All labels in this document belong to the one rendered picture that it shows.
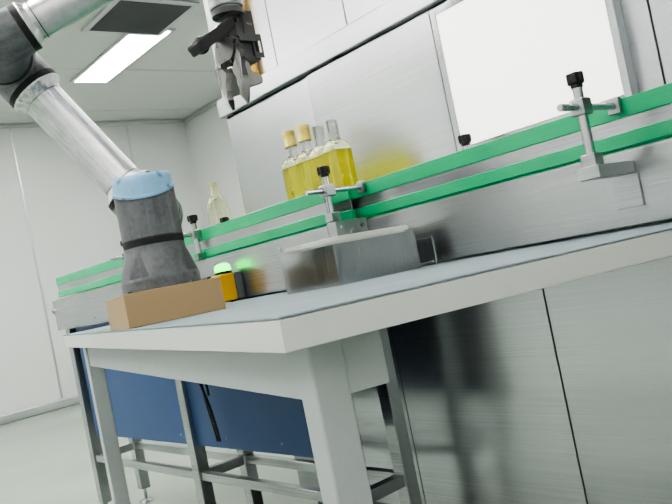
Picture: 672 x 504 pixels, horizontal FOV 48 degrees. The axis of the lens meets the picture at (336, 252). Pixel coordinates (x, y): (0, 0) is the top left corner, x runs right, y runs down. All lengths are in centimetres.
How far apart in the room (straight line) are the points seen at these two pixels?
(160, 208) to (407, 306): 77
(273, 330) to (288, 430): 128
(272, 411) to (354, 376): 125
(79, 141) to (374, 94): 74
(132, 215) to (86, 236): 641
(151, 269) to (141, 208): 12
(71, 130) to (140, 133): 671
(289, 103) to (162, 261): 95
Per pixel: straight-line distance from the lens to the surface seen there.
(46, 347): 762
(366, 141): 196
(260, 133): 238
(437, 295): 79
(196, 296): 141
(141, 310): 139
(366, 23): 198
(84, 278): 297
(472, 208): 151
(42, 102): 168
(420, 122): 183
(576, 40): 159
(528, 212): 144
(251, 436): 216
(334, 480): 79
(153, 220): 145
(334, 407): 78
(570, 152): 140
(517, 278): 86
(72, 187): 791
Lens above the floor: 78
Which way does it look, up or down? 1 degrees up
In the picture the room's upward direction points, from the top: 11 degrees counter-clockwise
